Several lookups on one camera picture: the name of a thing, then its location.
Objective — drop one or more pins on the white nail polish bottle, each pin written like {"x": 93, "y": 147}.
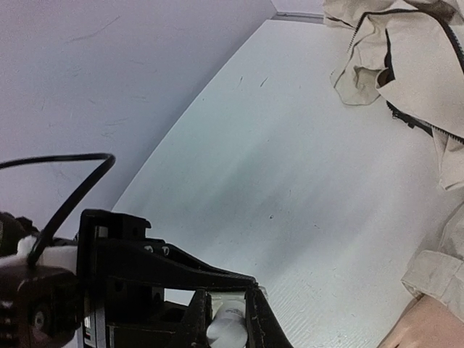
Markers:
{"x": 228, "y": 328}

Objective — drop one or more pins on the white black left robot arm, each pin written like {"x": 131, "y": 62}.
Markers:
{"x": 43, "y": 305}

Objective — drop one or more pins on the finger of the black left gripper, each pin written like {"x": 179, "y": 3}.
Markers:
{"x": 262, "y": 326}

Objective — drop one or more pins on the beige zip jacket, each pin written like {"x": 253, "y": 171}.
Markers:
{"x": 409, "y": 53}

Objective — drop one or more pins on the mannequin hand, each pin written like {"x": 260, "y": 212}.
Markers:
{"x": 427, "y": 323}

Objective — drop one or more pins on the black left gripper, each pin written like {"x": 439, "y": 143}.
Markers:
{"x": 142, "y": 292}

